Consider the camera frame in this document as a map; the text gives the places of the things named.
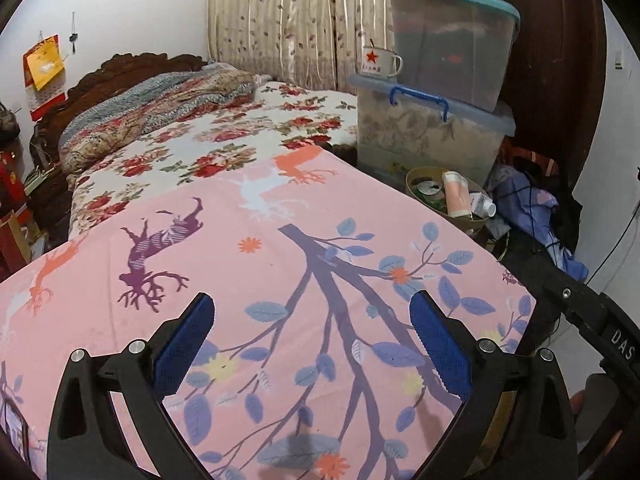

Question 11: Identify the dark brown wooden door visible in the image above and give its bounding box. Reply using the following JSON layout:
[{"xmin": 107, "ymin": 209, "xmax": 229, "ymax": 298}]
[{"xmin": 500, "ymin": 0, "xmax": 606, "ymax": 188}]

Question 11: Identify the pile of dark clothes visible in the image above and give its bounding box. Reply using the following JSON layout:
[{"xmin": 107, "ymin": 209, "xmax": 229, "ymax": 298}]
[{"xmin": 486, "ymin": 138, "xmax": 589, "ymax": 282}]

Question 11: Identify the beige round trash bin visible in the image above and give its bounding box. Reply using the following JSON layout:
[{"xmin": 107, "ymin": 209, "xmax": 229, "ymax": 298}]
[{"xmin": 406, "ymin": 167, "xmax": 497, "ymax": 236}]

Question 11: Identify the green aluminium drink can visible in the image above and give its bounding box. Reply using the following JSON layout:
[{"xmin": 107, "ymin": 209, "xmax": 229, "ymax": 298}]
[{"xmin": 416, "ymin": 180, "xmax": 447, "ymax": 214}]

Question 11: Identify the yellow red wall calendar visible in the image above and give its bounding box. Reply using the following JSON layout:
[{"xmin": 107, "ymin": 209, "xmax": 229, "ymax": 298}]
[{"xmin": 23, "ymin": 35, "xmax": 66, "ymax": 122}]

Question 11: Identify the bottom clear storage box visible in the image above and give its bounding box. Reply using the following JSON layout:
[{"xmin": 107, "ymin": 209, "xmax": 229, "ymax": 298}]
[{"xmin": 348, "ymin": 74, "xmax": 515, "ymax": 188}]

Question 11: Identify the beige leaf print curtain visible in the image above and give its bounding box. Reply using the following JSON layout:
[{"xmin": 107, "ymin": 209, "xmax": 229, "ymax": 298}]
[{"xmin": 207, "ymin": 0, "xmax": 394, "ymax": 92}]

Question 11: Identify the folded patterned quilt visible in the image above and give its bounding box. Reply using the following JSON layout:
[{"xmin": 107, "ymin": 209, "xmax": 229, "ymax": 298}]
[{"xmin": 58, "ymin": 63, "xmax": 258, "ymax": 182}]

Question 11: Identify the person's right hand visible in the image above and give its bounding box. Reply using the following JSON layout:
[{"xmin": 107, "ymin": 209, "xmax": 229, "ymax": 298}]
[{"xmin": 570, "ymin": 389, "xmax": 586, "ymax": 419}]

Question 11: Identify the floral white bed sheet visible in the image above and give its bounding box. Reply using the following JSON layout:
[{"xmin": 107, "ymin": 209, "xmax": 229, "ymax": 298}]
[{"xmin": 68, "ymin": 81, "xmax": 357, "ymax": 238}]

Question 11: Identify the carved dark wooden headboard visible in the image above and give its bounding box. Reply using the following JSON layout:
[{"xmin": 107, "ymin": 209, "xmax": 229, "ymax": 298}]
[{"xmin": 27, "ymin": 53, "xmax": 205, "ymax": 230}]

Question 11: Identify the blue white milk carton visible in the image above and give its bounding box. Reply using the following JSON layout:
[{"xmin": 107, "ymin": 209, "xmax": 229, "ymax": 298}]
[{"xmin": 470, "ymin": 192, "xmax": 497, "ymax": 219}]

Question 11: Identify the pink tree print blanket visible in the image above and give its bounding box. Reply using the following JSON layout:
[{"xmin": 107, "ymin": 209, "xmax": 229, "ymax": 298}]
[{"xmin": 1, "ymin": 148, "xmax": 535, "ymax": 479}]

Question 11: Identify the middle teal lid storage box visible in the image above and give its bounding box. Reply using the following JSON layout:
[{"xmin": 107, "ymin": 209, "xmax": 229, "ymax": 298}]
[{"xmin": 390, "ymin": 0, "xmax": 521, "ymax": 113}]

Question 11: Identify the white red star enamel mug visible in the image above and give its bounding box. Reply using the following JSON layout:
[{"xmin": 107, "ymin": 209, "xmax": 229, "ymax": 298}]
[{"xmin": 359, "ymin": 46, "xmax": 404, "ymax": 79}]

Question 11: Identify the orange capped pink bottle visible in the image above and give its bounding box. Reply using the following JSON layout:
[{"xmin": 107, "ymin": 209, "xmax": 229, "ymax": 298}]
[{"xmin": 442, "ymin": 171, "xmax": 472, "ymax": 218}]

